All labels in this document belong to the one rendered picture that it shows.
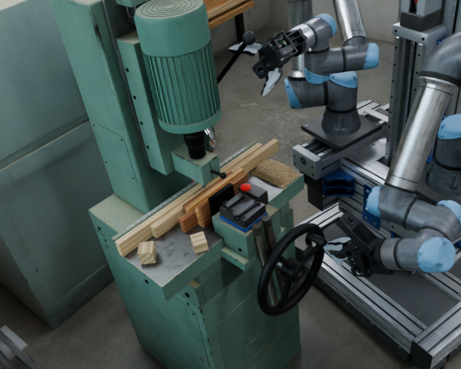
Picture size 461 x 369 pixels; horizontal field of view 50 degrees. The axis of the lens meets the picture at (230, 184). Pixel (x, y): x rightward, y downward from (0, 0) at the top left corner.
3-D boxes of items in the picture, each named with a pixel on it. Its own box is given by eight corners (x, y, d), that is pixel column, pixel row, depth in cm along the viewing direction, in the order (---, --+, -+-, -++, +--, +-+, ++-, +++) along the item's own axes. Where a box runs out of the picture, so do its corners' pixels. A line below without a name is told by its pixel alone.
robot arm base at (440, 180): (445, 162, 169) (449, 137, 163) (485, 181, 159) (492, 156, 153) (415, 180, 164) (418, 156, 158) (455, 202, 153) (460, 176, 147)
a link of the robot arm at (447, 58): (428, 15, 115) (357, 212, 122) (478, 21, 108) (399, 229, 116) (441, 29, 124) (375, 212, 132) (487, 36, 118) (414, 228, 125)
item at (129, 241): (123, 257, 140) (118, 244, 137) (118, 254, 141) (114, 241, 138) (263, 156, 171) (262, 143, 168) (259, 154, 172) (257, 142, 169)
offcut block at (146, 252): (155, 263, 137) (152, 252, 134) (140, 264, 137) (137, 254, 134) (156, 251, 140) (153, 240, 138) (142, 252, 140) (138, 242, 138)
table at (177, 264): (189, 321, 127) (184, 306, 123) (120, 266, 146) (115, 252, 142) (328, 198, 158) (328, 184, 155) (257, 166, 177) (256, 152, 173)
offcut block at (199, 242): (204, 239, 142) (203, 230, 140) (208, 250, 138) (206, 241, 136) (191, 243, 141) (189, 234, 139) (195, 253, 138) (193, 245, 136)
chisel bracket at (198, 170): (205, 190, 146) (200, 167, 141) (174, 173, 154) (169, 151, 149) (222, 178, 150) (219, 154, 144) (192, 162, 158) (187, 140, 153)
